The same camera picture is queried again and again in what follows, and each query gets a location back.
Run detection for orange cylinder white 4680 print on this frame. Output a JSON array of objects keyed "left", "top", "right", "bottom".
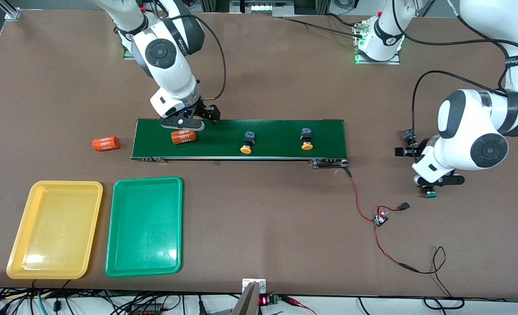
[
  {"left": 171, "top": 130, "right": 197, "bottom": 145},
  {"left": 92, "top": 136, "right": 120, "bottom": 152}
]

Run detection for yellow mushroom push button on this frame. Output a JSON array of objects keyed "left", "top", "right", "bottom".
[
  {"left": 240, "top": 130, "right": 256, "bottom": 155},
  {"left": 300, "top": 127, "right": 314, "bottom": 151}
]

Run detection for red lead with black plug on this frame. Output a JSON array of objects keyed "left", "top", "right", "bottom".
[{"left": 378, "top": 202, "right": 411, "bottom": 216}]

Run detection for green conveyor belt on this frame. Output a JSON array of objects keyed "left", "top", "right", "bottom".
[{"left": 130, "top": 118, "right": 350, "bottom": 169}]

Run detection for white light unit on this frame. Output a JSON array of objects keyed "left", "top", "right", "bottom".
[{"left": 230, "top": 0, "right": 295, "bottom": 16}]

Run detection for green plastic tray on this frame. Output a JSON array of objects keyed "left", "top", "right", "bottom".
[{"left": 105, "top": 176, "right": 184, "bottom": 278}]

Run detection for red black clip lead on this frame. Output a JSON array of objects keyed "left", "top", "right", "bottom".
[{"left": 281, "top": 295, "right": 317, "bottom": 315}]

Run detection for yellow plastic tray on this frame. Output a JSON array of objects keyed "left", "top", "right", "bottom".
[{"left": 6, "top": 180, "right": 104, "bottom": 280}]

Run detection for black power strip red switches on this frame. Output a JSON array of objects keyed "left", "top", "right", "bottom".
[{"left": 127, "top": 303, "right": 165, "bottom": 315}]

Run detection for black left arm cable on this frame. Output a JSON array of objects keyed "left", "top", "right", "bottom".
[{"left": 401, "top": 0, "right": 518, "bottom": 140}]

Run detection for red black motor wire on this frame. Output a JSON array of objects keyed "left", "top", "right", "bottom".
[{"left": 344, "top": 166, "right": 377, "bottom": 222}]

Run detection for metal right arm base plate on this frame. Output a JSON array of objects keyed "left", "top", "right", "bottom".
[{"left": 123, "top": 12, "right": 175, "bottom": 61}]

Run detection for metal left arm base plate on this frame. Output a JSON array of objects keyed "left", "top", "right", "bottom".
[{"left": 355, "top": 44, "right": 401, "bottom": 65}]

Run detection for red black power wire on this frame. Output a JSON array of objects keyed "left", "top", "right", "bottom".
[{"left": 374, "top": 225, "right": 465, "bottom": 310}]

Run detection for black cable across table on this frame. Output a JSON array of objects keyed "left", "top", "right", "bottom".
[{"left": 281, "top": 12, "right": 369, "bottom": 39}]

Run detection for grey metal camera bracket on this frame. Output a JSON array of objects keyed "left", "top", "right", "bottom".
[{"left": 232, "top": 279, "right": 267, "bottom": 315}]

